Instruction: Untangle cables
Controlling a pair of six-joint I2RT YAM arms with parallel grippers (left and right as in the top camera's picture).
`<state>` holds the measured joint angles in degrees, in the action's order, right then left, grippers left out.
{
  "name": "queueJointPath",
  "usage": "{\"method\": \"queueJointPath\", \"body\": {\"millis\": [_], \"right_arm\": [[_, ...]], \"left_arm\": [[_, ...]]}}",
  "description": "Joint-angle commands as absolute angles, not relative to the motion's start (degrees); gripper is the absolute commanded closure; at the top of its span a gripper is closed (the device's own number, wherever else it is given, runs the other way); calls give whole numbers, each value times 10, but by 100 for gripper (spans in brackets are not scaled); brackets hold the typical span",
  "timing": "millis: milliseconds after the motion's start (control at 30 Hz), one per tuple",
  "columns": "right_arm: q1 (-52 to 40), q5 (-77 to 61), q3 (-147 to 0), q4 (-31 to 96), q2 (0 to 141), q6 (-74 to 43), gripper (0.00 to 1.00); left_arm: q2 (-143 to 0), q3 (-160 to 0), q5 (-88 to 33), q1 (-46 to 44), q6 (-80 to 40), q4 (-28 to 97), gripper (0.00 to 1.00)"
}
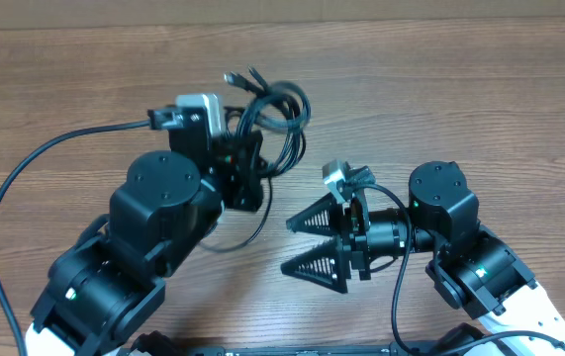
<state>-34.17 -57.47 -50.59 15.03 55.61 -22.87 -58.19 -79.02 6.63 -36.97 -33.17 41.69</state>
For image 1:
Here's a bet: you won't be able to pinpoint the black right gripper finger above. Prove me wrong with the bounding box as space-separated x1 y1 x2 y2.
280 238 349 294
286 193 343 236

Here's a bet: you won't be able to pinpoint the black usb cables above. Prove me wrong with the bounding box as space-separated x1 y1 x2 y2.
197 65 313 254

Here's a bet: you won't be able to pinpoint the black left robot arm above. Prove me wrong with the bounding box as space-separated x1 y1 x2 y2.
25 129 263 355

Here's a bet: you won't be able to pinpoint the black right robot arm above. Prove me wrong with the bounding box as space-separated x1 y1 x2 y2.
281 160 565 355

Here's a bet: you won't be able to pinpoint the black left camera cable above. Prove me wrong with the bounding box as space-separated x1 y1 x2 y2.
0 107 184 356

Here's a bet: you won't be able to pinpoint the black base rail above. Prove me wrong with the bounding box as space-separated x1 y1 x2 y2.
113 330 511 356

